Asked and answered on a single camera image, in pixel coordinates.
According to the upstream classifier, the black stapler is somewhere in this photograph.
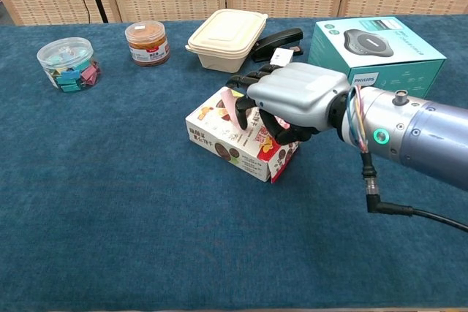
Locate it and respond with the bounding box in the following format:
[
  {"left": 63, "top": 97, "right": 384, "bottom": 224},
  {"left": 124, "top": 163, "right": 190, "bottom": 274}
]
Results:
[{"left": 250, "top": 27, "right": 305, "bottom": 64}]

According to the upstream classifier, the colourful snack box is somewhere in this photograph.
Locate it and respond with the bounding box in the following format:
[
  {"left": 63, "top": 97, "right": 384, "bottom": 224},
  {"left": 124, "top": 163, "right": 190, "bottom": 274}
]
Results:
[{"left": 185, "top": 85, "right": 306, "bottom": 183}]

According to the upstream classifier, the clear jar of binder clips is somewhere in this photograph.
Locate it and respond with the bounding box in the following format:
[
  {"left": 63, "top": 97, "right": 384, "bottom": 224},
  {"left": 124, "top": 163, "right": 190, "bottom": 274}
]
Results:
[{"left": 36, "top": 37, "right": 102, "bottom": 94}]

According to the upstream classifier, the black right arm connector cable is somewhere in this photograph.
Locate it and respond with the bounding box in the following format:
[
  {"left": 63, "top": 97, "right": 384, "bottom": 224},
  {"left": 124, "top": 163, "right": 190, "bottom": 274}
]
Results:
[{"left": 360, "top": 151, "right": 468, "bottom": 233}]

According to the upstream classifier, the teal Philips speaker box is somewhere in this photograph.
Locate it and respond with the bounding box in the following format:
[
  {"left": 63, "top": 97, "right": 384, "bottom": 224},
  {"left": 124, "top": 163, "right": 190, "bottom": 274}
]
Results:
[{"left": 307, "top": 15, "right": 448, "bottom": 100}]

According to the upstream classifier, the pink paper strip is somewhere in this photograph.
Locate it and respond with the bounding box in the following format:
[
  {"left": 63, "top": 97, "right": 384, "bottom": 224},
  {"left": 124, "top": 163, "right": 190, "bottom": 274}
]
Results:
[{"left": 221, "top": 87, "right": 242, "bottom": 131}]

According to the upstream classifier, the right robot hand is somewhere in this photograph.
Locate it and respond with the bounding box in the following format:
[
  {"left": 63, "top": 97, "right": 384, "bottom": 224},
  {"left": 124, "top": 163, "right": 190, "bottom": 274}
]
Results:
[{"left": 226, "top": 62, "right": 352, "bottom": 146}]

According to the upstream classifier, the beige lidded lunch container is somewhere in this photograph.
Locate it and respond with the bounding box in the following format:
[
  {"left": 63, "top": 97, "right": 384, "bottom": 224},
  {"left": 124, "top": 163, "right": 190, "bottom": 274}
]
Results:
[{"left": 184, "top": 8, "right": 269, "bottom": 73}]

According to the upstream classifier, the jar with orange lid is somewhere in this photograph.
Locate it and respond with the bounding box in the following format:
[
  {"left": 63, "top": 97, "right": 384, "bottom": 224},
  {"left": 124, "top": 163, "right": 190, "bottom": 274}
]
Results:
[{"left": 124, "top": 20, "right": 171, "bottom": 67}]

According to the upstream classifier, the small white staples box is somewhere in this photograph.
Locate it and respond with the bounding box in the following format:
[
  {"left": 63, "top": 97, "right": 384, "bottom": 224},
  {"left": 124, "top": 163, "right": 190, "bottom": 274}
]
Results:
[{"left": 270, "top": 47, "right": 295, "bottom": 66}]

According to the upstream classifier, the blue felt table cover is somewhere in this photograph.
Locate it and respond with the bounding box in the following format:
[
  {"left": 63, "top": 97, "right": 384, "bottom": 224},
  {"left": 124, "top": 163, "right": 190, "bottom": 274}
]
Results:
[{"left": 0, "top": 15, "right": 468, "bottom": 311}]

